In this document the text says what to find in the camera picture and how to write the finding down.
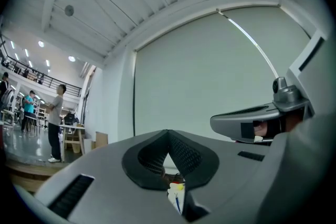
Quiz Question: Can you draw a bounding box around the black duffel bag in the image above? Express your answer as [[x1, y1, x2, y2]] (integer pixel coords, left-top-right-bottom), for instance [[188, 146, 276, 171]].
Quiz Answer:
[[64, 111, 79, 126]]

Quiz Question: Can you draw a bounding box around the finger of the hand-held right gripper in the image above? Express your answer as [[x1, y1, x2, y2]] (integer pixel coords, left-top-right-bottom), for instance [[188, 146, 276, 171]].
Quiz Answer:
[[209, 101, 284, 144]]

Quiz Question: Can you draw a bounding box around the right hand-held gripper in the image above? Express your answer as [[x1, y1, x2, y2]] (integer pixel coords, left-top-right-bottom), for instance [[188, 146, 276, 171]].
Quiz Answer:
[[272, 30, 332, 119]]

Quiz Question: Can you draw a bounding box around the white table with wooden legs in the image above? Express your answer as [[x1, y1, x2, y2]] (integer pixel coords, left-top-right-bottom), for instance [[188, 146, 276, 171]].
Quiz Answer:
[[58, 124, 87, 163]]

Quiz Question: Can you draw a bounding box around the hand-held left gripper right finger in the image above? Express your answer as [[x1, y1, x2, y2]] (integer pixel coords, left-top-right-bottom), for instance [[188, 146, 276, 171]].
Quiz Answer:
[[167, 129, 274, 224]]

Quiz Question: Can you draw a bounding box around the wooden board against wall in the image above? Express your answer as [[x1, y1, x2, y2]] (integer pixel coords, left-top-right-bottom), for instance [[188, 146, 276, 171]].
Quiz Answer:
[[94, 131, 109, 150]]

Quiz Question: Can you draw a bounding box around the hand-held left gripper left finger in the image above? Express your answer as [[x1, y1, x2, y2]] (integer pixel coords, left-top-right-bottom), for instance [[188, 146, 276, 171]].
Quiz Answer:
[[34, 129, 186, 224]]

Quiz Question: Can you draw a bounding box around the black balcony railing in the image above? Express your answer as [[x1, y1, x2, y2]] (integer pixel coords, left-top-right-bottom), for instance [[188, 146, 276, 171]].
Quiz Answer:
[[1, 54, 82, 98]]

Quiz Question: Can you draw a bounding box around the stack of wooden planks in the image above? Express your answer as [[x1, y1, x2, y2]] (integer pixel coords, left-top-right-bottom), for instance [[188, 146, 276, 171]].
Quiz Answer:
[[4, 158, 70, 194]]

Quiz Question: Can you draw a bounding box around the white box with yellow ball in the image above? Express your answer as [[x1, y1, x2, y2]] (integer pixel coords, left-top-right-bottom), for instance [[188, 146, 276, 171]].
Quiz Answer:
[[167, 182, 186, 216]]

